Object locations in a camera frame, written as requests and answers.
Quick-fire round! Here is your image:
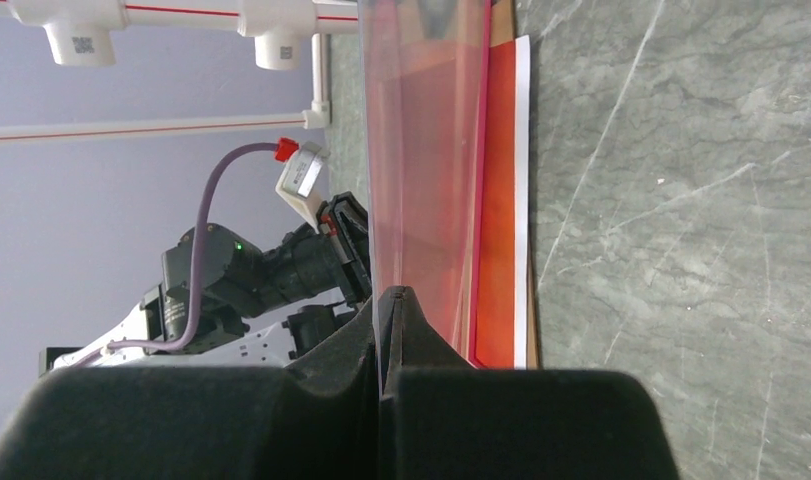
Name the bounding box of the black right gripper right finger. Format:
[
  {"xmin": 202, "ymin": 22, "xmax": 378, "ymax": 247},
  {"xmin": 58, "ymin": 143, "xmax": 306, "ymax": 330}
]
[{"xmin": 377, "ymin": 286, "xmax": 678, "ymax": 479}]

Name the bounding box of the white PVC pipe stand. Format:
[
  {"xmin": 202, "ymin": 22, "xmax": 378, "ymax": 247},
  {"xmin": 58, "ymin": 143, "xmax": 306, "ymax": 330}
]
[{"xmin": 0, "ymin": 1, "xmax": 359, "ymax": 145}]

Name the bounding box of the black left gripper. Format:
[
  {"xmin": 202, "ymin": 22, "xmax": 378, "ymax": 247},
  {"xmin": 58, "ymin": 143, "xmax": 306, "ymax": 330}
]
[{"xmin": 317, "ymin": 192, "xmax": 372, "ymax": 310}]

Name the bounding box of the brown cardboard backing board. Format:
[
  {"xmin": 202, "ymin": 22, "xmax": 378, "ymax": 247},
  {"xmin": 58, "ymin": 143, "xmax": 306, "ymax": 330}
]
[{"xmin": 487, "ymin": 0, "xmax": 540, "ymax": 371}]

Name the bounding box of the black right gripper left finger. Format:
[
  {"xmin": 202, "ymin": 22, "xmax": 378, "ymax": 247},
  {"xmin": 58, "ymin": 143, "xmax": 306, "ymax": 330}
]
[{"xmin": 0, "ymin": 302, "xmax": 379, "ymax": 479}]

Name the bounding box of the sunset photo print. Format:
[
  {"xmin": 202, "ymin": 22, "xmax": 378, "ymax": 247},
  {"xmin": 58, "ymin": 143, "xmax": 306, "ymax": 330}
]
[{"xmin": 471, "ymin": 34, "xmax": 532, "ymax": 371}]

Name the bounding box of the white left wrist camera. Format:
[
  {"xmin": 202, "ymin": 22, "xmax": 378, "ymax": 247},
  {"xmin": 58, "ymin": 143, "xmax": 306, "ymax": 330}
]
[{"xmin": 274, "ymin": 137, "xmax": 329, "ymax": 232}]

